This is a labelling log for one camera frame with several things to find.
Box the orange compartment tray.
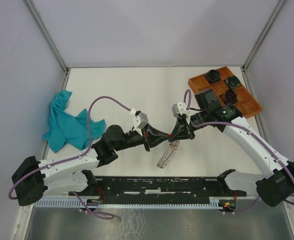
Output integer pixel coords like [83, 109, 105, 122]
[188, 66, 262, 119]

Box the aluminium frame post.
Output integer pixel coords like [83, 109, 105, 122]
[22, 0, 69, 74]
[242, 0, 288, 72]

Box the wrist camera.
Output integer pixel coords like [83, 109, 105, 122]
[130, 108, 148, 136]
[171, 102, 190, 118]

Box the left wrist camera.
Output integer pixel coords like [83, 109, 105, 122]
[130, 108, 148, 136]

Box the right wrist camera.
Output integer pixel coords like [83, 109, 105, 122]
[171, 102, 190, 118]

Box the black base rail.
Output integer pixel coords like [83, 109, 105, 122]
[78, 176, 247, 204]

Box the silver keyring with keys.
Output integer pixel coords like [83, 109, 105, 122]
[157, 140, 180, 169]

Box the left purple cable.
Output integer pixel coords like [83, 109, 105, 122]
[8, 95, 135, 221]

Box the green yellow round part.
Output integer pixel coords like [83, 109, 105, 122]
[224, 75, 242, 90]

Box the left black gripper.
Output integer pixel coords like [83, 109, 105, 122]
[114, 123, 170, 152]

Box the black round part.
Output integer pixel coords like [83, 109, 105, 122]
[220, 89, 238, 105]
[204, 69, 221, 84]

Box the white slotted cable duct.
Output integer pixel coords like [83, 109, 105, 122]
[34, 197, 222, 210]

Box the teal cloth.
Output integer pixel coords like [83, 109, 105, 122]
[43, 90, 106, 153]

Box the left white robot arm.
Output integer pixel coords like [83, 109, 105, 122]
[9, 124, 172, 207]

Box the right aluminium frame post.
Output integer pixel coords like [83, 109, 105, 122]
[242, 0, 288, 72]

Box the black round part top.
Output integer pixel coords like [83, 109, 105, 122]
[204, 69, 221, 84]

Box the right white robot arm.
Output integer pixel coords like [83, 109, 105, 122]
[170, 89, 294, 207]

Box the black round part lower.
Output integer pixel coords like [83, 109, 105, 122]
[220, 89, 238, 105]

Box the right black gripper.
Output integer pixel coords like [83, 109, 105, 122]
[168, 109, 209, 142]

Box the left aluminium frame post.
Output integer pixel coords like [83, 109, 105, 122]
[22, 0, 69, 74]

